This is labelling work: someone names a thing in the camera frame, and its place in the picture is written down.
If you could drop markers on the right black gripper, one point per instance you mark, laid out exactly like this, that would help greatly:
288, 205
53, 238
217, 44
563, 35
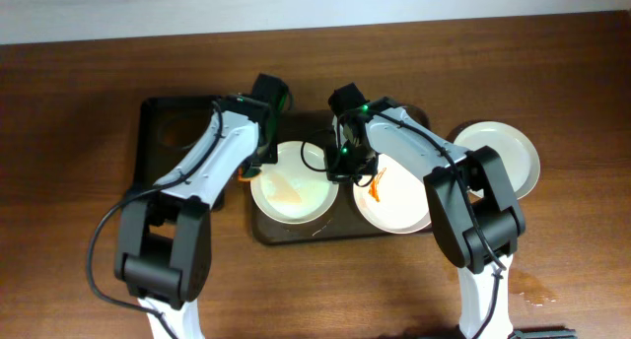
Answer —
351, 167

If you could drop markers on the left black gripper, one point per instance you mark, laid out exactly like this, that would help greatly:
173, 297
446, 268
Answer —
251, 168

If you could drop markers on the orange and green sponge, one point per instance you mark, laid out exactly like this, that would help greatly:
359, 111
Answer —
248, 173

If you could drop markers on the white plate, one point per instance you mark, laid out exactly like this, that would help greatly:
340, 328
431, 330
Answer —
395, 201
518, 154
289, 192

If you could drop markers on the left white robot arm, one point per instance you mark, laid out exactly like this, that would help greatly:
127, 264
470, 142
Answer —
164, 244

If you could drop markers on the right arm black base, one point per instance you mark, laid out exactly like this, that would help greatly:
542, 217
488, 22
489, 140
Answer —
544, 334

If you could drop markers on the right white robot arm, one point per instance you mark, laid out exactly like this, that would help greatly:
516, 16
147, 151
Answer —
475, 215

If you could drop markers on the brown serving tray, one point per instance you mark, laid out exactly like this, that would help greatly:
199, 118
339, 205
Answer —
342, 220

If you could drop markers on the black water tray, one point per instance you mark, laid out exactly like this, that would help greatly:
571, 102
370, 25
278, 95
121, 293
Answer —
169, 127

